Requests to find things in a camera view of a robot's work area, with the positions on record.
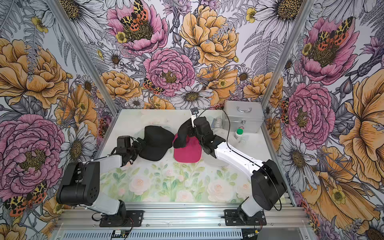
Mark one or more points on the white blue tube package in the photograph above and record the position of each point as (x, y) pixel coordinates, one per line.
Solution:
(217, 123)

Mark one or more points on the silver first aid case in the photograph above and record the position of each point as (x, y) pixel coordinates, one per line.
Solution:
(248, 116)

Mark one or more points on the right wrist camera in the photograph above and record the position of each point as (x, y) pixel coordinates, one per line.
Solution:
(194, 115)

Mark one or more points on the pink cap back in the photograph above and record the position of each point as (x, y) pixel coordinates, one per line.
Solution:
(191, 153)

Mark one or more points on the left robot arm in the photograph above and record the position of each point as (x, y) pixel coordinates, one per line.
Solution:
(80, 185)

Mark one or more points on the white bottle green lid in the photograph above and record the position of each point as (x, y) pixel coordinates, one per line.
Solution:
(239, 134)

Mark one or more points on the floral table mat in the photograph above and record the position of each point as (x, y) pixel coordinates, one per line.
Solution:
(170, 181)

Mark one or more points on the white Colorado cap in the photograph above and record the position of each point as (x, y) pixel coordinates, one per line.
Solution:
(214, 162)

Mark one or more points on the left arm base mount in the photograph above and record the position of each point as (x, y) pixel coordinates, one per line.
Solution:
(130, 218)

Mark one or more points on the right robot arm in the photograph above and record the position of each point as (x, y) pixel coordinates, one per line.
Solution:
(267, 183)

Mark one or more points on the black cap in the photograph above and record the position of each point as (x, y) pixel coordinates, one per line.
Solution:
(185, 130)
(155, 143)

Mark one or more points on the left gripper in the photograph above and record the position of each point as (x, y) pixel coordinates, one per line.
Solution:
(135, 143)

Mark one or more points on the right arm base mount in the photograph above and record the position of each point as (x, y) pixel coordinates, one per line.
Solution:
(239, 218)

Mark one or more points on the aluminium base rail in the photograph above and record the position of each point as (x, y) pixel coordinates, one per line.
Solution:
(186, 221)

